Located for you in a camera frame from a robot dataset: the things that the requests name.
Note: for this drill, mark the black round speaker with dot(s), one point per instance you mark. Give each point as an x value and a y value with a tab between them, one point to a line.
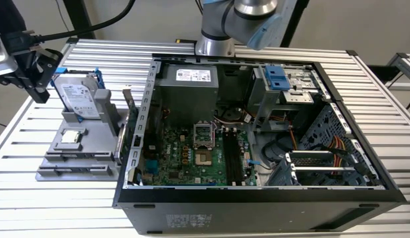
234	114

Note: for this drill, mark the aluminium side table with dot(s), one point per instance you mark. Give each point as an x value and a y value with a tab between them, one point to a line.
403	72

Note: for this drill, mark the blue board connector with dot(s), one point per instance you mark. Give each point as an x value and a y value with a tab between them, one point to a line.
151	166

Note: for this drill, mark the yellow tipped black plug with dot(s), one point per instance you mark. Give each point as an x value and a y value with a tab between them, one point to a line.
179	40

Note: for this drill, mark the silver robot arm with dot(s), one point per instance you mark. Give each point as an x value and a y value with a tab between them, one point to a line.
214	24

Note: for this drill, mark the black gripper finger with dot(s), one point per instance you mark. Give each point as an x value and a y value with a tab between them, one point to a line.
39	95
51	59

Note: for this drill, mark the CPU socket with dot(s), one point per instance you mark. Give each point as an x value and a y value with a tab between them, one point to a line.
203	158

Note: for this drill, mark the green graphics card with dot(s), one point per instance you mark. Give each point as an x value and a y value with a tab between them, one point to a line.
134	119

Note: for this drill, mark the RAM slot with white clips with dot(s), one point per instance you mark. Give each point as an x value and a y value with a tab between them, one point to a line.
240	156
231	156

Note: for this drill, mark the green motherboard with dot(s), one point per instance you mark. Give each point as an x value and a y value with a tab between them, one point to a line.
207	173

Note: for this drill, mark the grey power supply unit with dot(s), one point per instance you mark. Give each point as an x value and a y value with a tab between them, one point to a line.
188	99

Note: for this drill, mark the silver CPU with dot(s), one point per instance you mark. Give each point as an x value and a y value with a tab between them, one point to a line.
70	136

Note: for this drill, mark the beige power connector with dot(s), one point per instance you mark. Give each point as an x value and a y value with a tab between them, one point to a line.
247	156

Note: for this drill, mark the black chipset chip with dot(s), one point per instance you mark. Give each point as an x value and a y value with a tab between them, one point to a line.
174	175

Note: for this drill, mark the black PC case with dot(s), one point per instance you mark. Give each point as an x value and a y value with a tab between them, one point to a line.
224	213

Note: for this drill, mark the blue expansion slot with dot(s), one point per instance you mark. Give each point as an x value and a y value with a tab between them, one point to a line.
207	184

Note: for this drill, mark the grey parts rack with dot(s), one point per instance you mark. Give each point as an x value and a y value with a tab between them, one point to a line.
95	143

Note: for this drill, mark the black metal post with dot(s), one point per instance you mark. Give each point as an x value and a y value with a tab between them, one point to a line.
295	24
79	17

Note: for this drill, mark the hard disk in blue carrier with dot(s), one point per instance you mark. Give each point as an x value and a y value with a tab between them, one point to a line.
75	96

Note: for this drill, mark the blue tabbed data connector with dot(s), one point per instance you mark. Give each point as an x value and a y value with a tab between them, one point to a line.
254	162

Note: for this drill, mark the black case fan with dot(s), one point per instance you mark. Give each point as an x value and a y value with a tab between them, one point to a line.
152	129

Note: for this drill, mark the metal disk bay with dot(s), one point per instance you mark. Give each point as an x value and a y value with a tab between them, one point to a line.
310	158

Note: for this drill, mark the blue plastic drive latch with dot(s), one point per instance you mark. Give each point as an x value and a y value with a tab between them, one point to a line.
275	81

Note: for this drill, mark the grey metal drive cage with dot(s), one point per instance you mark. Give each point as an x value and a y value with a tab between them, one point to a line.
302	98

